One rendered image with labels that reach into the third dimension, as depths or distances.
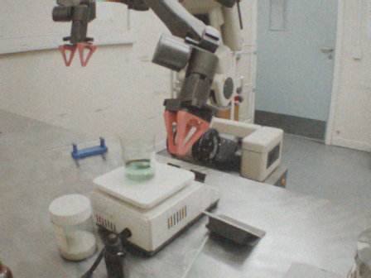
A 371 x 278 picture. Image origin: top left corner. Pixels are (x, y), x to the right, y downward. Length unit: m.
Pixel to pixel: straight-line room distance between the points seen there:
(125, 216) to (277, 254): 0.23
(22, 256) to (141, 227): 0.19
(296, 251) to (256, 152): 1.02
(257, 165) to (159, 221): 1.10
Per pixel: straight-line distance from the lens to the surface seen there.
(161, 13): 0.73
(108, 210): 0.46
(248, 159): 1.48
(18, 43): 1.90
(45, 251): 0.49
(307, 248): 0.48
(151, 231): 0.41
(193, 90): 0.56
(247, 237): 0.47
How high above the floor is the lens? 1.04
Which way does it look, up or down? 19 degrees down
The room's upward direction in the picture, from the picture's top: straight up
